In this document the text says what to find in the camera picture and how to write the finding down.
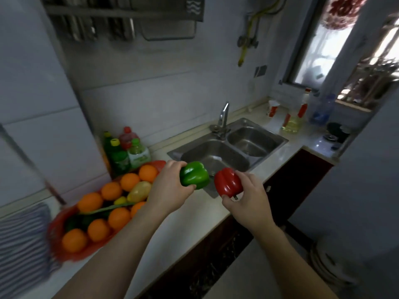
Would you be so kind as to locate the person's right hand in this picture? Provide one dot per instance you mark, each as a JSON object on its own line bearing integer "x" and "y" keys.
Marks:
{"x": 252, "y": 203}

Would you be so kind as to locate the person's left hand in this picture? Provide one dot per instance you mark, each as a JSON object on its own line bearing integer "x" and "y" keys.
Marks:
{"x": 166, "y": 191}

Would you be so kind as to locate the person's right thumb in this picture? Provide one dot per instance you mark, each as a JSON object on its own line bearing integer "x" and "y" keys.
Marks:
{"x": 227, "y": 201}

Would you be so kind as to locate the person's left thumb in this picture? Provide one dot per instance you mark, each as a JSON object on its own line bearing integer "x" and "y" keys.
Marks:
{"x": 188, "y": 188}

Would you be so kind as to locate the green bell pepper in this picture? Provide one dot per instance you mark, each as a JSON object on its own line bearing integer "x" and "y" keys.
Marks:
{"x": 194, "y": 174}

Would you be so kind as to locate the red bell pepper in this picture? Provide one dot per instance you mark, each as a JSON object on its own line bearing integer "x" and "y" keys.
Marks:
{"x": 227, "y": 183}

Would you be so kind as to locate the person's left forearm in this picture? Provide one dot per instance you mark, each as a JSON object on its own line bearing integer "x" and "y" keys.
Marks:
{"x": 115, "y": 261}

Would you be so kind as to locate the person's right forearm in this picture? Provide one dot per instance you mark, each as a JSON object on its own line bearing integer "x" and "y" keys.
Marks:
{"x": 290, "y": 264}

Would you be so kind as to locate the dark red base cabinet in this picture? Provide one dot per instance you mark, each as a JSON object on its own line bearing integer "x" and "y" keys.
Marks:
{"x": 249, "y": 214}

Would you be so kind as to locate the yellow bell pepper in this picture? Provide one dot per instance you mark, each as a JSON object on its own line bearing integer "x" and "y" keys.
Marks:
{"x": 139, "y": 191}

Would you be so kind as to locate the stainless steel double sink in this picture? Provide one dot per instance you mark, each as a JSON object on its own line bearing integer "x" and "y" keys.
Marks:
{"x": 230, "y": 149}

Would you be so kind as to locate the clear bottle with green cap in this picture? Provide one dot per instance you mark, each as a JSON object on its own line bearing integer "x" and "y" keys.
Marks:
{"x": 138, "y": 154}

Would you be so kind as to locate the small yellow lemon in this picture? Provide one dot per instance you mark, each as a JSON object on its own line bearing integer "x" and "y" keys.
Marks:
{"x": 120, "y": 200}

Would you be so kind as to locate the chrome faucet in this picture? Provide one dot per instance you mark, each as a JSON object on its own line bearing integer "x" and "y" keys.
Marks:
{"x": 223, "y": 119}

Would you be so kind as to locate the green bottle with yellow cap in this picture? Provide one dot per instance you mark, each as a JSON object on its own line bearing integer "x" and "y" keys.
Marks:
{"x": 117, "y": 155}

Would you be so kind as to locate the red bottle with red cap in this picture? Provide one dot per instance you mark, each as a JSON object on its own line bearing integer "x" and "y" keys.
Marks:
{"x": 127, "y": 138}

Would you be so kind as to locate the pile of oranges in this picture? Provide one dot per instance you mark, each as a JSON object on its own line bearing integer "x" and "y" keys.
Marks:
{"x": 109, "y": 208}

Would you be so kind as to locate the yellow cooking oil bottle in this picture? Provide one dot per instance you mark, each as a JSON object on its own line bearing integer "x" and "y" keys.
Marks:
{"x": 292, "y": 122}

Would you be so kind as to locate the red and white cup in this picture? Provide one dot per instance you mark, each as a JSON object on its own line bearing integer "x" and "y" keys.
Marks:
{"x": 273, "y": 108}

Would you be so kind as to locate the dark green vegetables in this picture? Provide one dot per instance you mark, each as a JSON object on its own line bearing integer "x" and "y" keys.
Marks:
{"x": 76, "y": 222}

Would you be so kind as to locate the white bottle with red label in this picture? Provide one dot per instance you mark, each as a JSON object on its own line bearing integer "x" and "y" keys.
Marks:
{"x": 304, "y": 104}

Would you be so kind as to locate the black pot on counter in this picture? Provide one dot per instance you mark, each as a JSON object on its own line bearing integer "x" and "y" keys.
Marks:
{"x": 338, "y": 131}

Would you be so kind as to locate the large clear water bottle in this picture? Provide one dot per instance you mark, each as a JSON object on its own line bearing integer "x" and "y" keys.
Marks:
{"x": 322, "y": 110}

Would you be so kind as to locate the red plastic basket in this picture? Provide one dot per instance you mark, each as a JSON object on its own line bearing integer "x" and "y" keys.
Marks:
{"x": 59, "y": 230}

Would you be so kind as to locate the white refrigerator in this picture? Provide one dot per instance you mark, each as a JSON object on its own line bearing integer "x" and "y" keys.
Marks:
{"x": 40, "y": 105}

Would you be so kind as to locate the striped grey towel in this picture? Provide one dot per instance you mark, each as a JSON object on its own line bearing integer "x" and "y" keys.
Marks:
{"x": 23, "y": 249}

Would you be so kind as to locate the window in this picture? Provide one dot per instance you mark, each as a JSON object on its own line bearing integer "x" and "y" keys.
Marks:
{"x": 324, "y": 49}

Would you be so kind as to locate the red window decoration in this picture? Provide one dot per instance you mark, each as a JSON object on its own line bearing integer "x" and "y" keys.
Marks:
{"x": 343, "y": 10}

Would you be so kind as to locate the grey wall socket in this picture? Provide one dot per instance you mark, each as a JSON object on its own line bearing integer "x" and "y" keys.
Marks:
{"x": 260, "y": 71}

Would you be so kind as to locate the metal wall dish rack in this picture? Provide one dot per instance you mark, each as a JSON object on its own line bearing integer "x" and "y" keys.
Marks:
{"x": 124, "y": 15}

